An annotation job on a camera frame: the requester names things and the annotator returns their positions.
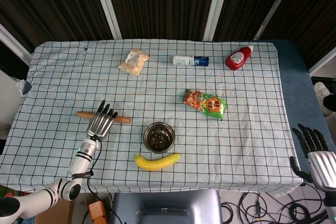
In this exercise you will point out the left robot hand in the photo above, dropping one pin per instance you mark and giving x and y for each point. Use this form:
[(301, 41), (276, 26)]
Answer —
[(101, 125)]

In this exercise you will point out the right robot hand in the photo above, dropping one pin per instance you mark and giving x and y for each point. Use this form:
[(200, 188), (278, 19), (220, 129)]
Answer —
[(321, 166)]

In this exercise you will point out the brown wooden rod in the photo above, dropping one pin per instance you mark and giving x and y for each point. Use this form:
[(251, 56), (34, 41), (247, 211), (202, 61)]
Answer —
[(85, 115)]

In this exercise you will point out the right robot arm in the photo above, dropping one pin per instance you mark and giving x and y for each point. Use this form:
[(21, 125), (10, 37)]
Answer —
[(331, 203)]

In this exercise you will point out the steel bowl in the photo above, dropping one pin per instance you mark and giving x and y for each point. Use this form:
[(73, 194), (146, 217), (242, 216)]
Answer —
[(146, 130)]

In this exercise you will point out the checked tablecloth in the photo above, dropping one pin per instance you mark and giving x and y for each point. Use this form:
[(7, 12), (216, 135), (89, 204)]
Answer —
[(65, 77)]

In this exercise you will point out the yellow banana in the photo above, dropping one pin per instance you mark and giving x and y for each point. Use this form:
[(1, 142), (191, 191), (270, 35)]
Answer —
[(155, 165)]

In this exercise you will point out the clear bag beige snacks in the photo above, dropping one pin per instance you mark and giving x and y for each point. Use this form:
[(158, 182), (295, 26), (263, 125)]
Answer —
[(134, 62)]

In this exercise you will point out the white shoe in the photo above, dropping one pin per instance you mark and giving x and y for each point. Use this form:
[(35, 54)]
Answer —
[(321, 90)]

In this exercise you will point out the orange box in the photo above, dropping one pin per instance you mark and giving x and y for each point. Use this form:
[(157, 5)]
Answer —
[(97, 212)]

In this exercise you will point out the white bulky object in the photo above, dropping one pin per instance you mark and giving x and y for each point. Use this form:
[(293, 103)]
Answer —
[(9, 103)]

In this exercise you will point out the grey robot torso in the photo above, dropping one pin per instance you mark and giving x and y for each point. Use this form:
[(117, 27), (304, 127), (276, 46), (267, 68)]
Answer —
[(168, 203)]

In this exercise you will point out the green orange snack bag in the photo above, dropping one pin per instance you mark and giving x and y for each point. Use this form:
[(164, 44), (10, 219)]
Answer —
[(207, 103)]

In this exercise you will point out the white bottle blue cap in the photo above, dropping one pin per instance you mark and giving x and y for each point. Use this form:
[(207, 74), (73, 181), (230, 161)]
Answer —
[(189, 60)]

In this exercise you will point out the red ketchup bottle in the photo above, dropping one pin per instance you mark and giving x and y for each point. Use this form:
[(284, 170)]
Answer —
[(236, 60)]

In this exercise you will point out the white frame post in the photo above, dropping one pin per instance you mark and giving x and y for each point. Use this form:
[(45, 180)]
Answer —
[(105, 3), (275, 6), (216, 6), (323, 64), (13, 43)]

